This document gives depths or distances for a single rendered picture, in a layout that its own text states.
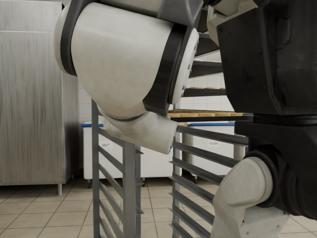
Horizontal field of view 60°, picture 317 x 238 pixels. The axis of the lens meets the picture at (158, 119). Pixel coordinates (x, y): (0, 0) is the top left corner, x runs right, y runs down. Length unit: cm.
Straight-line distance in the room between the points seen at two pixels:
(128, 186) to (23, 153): 243
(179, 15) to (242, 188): 40
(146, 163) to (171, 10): 306
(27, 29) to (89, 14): 299
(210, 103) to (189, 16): 378
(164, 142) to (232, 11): 26
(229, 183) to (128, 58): 42
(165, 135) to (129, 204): 40
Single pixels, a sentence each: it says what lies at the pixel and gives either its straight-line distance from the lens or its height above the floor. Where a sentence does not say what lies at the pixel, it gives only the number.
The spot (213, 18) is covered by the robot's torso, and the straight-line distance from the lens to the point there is 58.
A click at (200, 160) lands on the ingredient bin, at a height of 32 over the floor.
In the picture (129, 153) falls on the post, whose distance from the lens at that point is 81.
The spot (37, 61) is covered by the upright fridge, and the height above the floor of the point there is 143.
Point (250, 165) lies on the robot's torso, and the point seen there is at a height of 89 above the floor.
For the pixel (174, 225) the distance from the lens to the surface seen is 166.
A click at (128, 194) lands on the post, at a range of 83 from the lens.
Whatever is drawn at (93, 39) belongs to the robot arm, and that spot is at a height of 106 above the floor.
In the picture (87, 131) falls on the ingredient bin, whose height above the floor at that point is 68.
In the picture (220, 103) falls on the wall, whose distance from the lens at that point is 407.
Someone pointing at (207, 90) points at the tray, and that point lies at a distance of 93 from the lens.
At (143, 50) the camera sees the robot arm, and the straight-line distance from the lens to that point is 25.
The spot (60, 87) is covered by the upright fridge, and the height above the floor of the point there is 117.
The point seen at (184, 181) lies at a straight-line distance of 147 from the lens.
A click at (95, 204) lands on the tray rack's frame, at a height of 50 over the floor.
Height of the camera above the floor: 101
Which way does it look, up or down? 3 degrees down
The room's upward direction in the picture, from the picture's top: straight up
